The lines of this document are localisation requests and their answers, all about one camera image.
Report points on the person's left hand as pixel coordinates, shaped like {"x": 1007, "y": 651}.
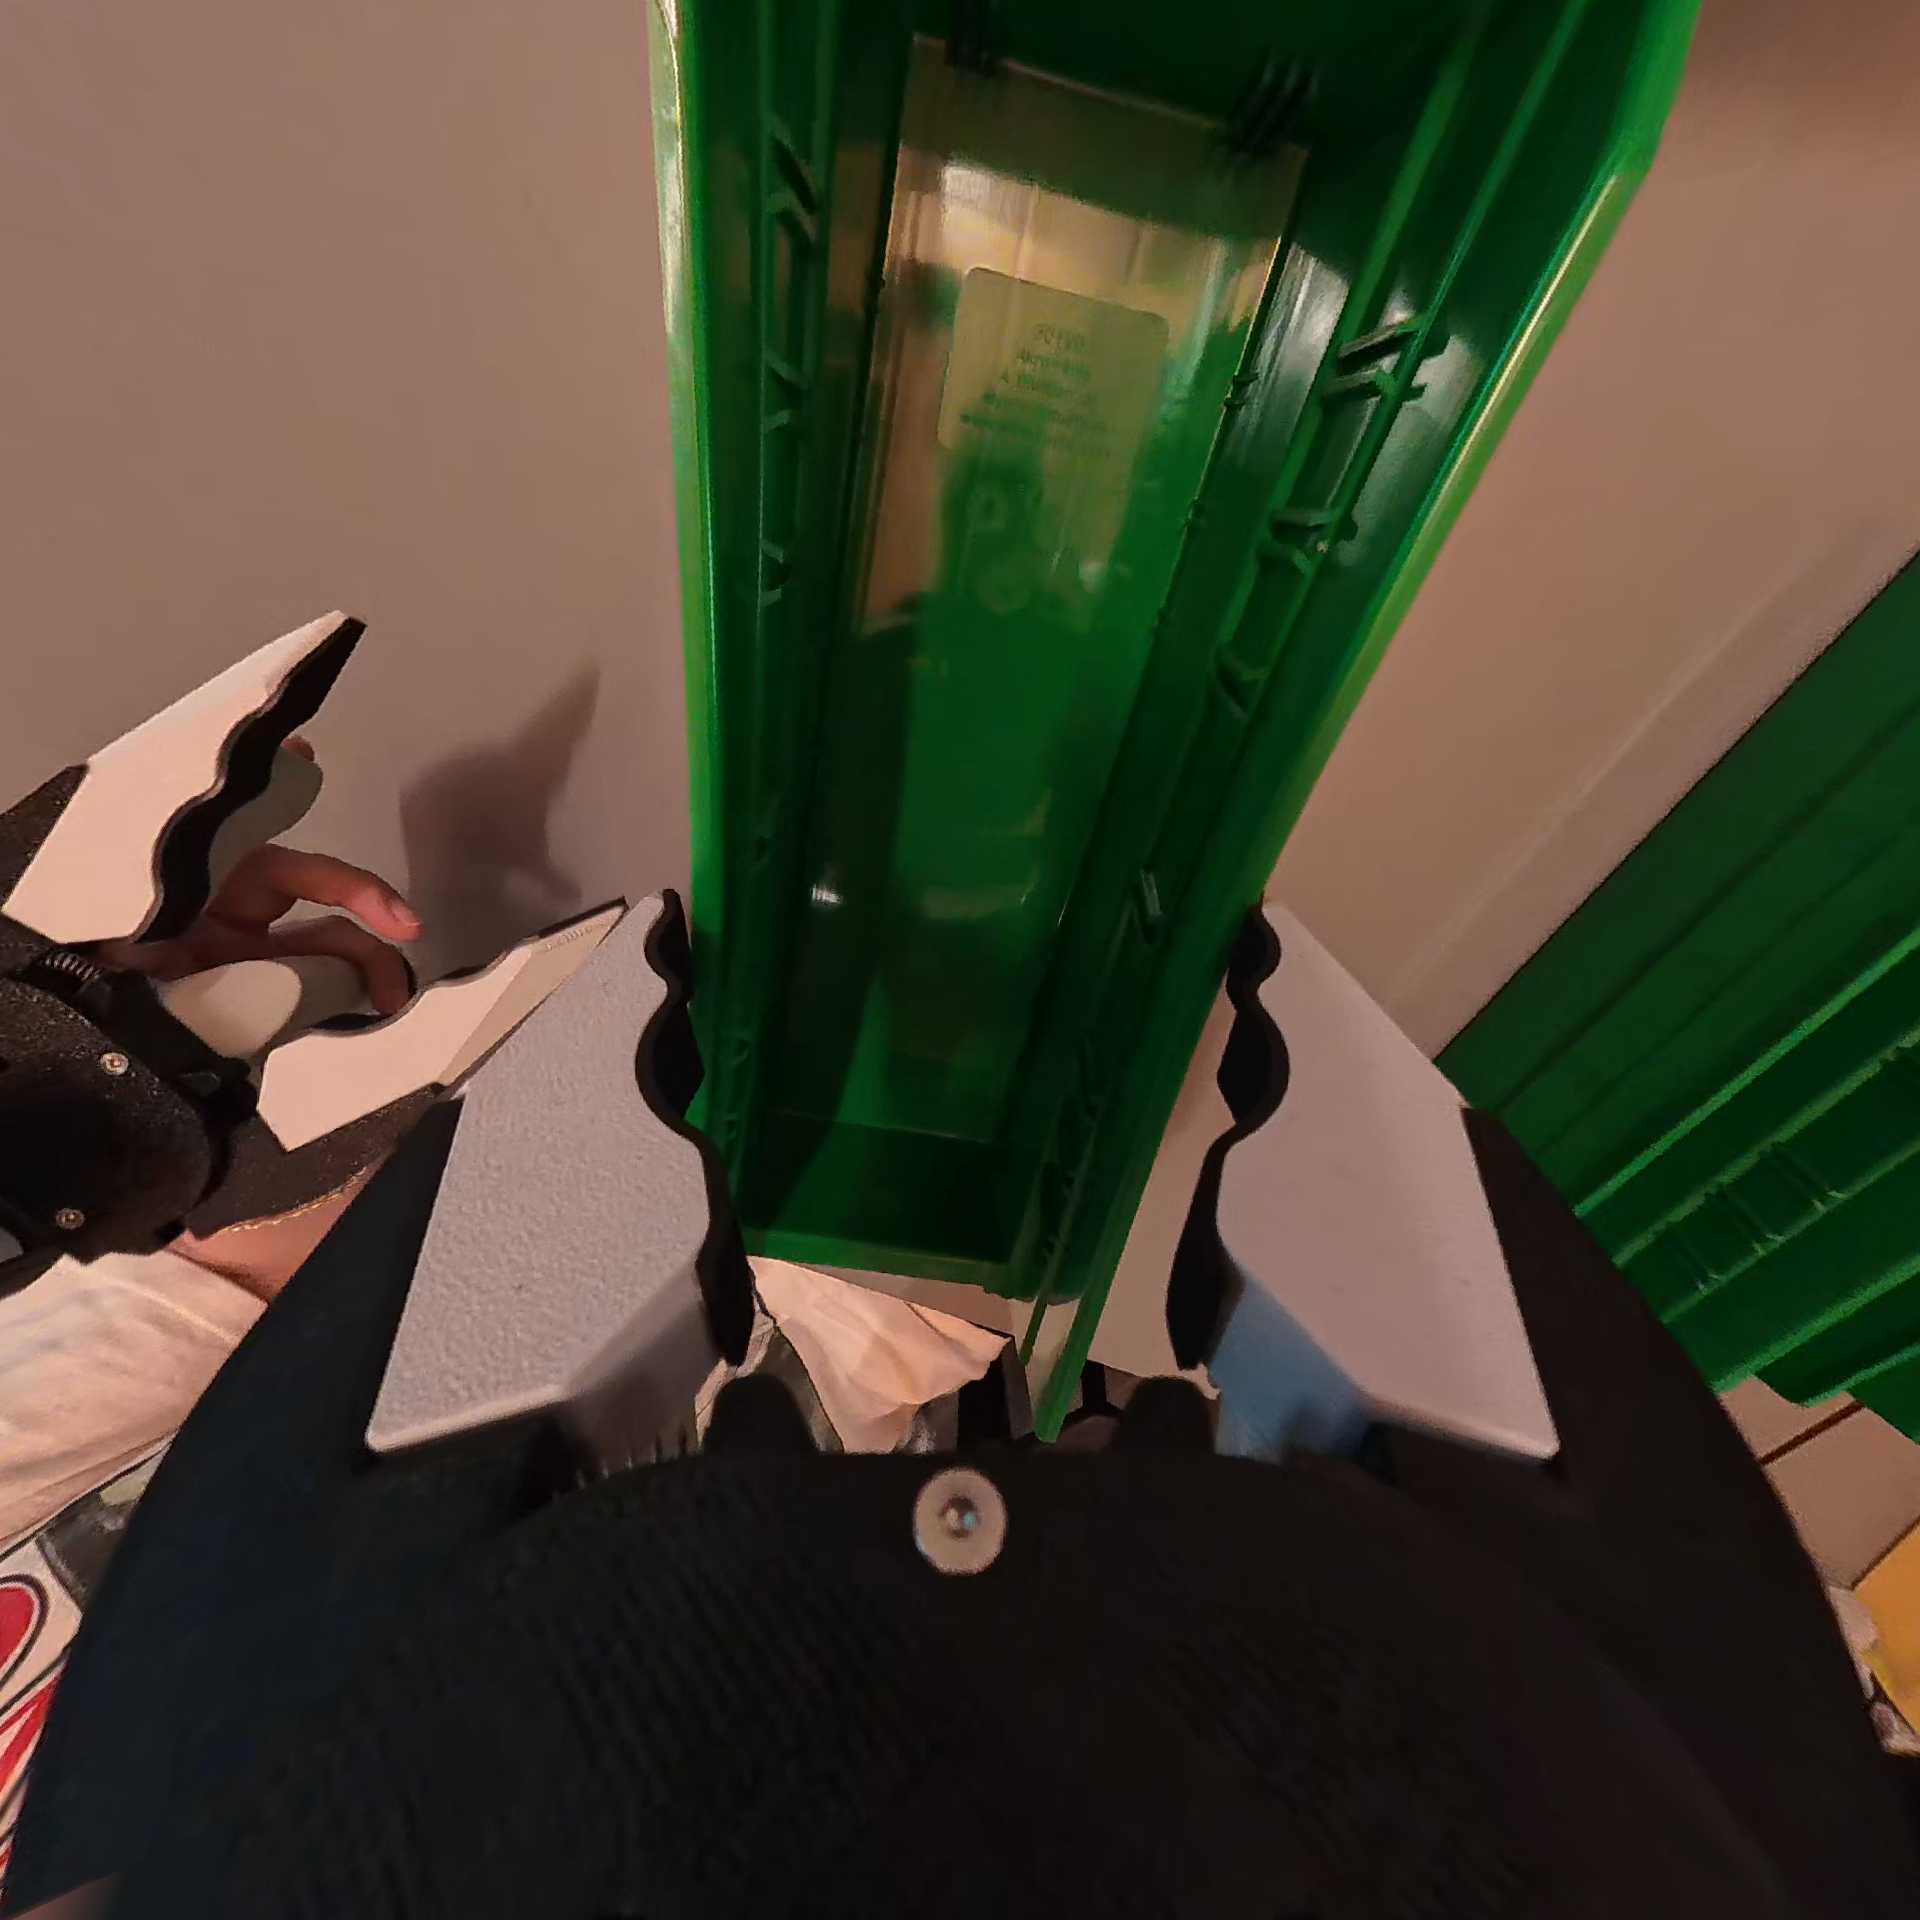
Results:
{"x": 287, "y": 886}

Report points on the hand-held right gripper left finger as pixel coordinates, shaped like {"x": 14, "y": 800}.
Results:
{"x": 555, "y": 1197}

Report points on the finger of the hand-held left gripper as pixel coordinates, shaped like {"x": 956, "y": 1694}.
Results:
{"x": 421, "y": 1037}
{"x": 138, "y": 793}

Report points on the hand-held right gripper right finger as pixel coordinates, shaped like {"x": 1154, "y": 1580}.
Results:
{"x": 1361, "y": 1213}

